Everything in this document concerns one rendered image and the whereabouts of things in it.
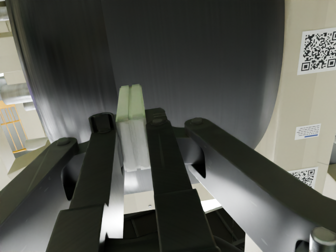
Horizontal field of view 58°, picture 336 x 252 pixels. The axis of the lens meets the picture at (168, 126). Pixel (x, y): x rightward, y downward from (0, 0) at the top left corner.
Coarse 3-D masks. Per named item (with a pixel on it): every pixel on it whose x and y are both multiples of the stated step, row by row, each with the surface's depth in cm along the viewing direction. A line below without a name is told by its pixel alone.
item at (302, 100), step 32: (288, 0) 47; (320, 0) 47; (288, 32) 49; (288, 64) 52; (288, 96) 55; (320, 96) 56; (288, 128) 58; (320, 128) 60; (288, 160) 62; (320, 160) 64; (320, 192) 68
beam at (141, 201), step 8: (192, 184) 97; (200, 184) 97; (144, 192) 96; (152, 192) 96; (200, 192) 99; (208, 192) 99; (128, 200) 96; (136, 200) 97; (144, 200) 97; (152, 200) 98; (200, 200) 101; (128, 208) 98; (136, 208) 99; (144, 208) 99; (152, 208) 100
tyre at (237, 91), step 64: (64, 0) 26; (128, 0) 27; (192, 0) 27; (256, 0) 28; (64, 64) 28; (128, 64) 28; (192, 64) 29; (256, 64) 31; (64, 128) 32; (256, 128) 36; (128, 192) 45
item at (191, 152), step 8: (152, 112) 18; (160, 112) 18; (176, 128) 15; (176, 136) 14; (184, 136) 14; (184, 144) 14; (192, 144) 14; (184, 152) 14; (192, 152) 14; (200, 152) 14; (184, 160) 14; (192, 160) 14; (200, 160) 14
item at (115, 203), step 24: (96, 120) 14; (96, 144) 13; (96, 168) 11; (120, 168) 14; (96, 192) 10; (120, 192) 12; (72, 216) 8; (96, 216) 8; (120, 216) 11; (72, 240) 7; (96, 240) 7
